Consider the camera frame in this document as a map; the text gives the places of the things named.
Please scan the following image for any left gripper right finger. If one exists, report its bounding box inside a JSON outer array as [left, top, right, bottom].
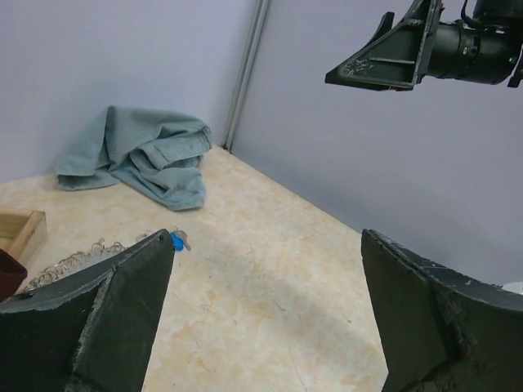
[[361, 229, 522, 391]]

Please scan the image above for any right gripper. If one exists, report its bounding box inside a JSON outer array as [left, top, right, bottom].
[[324, 1, 444, 91]]

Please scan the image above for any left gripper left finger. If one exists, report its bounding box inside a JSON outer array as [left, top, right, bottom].
[[1, 229, 175, 391]]

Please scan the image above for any keyring chain with keys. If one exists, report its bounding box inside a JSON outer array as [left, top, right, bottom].
[[20, 228, 164, 293]]

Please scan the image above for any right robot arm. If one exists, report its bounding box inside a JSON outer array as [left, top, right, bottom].
[[324, 0, 522, 91]]

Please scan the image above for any wooden clothes rack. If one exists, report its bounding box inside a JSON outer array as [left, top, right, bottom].
[[0, 207, 47, 269]]

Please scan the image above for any light blue denim cloth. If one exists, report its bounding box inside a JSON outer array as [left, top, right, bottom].
[[55, 106, 212, 212]]

